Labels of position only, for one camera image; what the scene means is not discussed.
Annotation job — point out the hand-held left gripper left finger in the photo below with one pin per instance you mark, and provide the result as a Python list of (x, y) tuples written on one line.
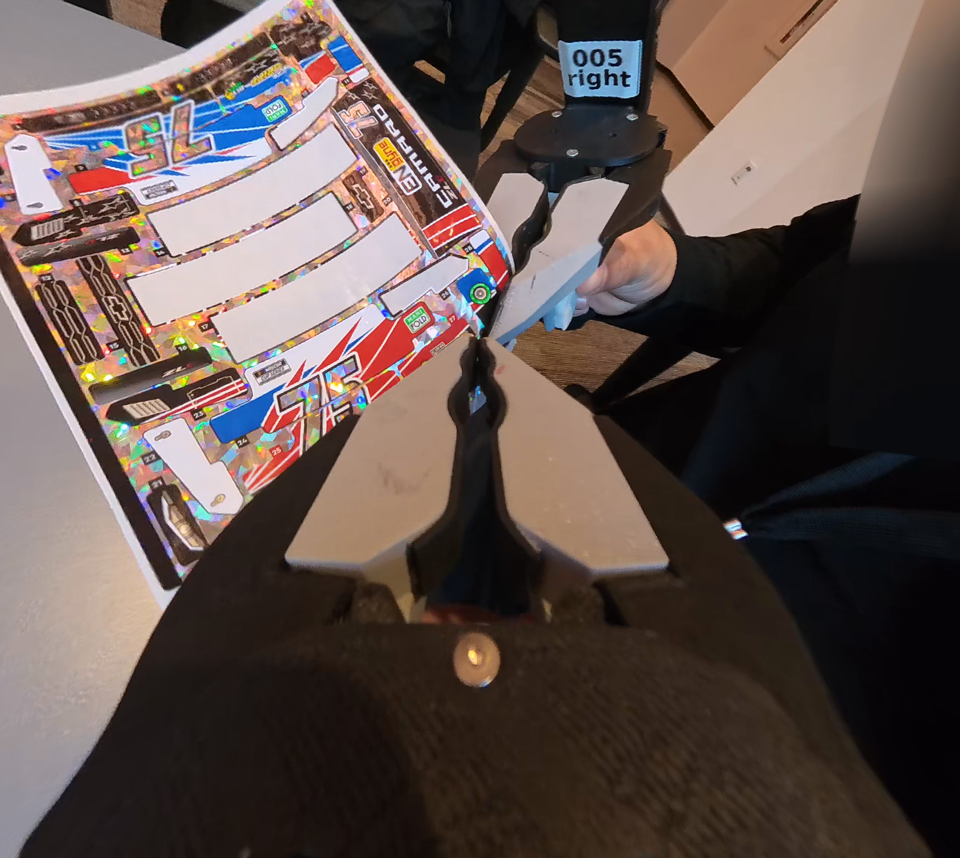
[(367, 491)]

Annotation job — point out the holographic sticker sheet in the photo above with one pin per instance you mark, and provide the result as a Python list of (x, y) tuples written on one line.
[(247, 213)]

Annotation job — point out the person's right hand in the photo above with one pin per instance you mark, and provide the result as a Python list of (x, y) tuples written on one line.
[(637, 266)]

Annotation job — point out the white table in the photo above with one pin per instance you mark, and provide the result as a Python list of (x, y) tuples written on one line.
[(787, 123)]

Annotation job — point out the person's right forearm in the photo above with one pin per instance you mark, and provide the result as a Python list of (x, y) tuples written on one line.
[(750, 266)]

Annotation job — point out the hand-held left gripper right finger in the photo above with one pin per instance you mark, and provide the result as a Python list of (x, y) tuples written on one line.
[(577, 491)]

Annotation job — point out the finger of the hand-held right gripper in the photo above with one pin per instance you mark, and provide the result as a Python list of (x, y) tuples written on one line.
[(517, 206), (570, 251)]

